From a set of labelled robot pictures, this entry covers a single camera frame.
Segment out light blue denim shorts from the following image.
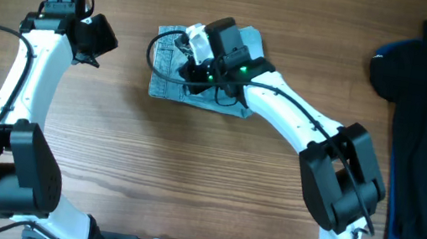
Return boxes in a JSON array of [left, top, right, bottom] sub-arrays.
[[145, 12, 269, 122]]

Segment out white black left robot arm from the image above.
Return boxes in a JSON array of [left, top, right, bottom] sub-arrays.
[[0, 0, 117, 239]]

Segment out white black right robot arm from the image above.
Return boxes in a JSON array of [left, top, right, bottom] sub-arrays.
[[179, 18, 385, 239]]

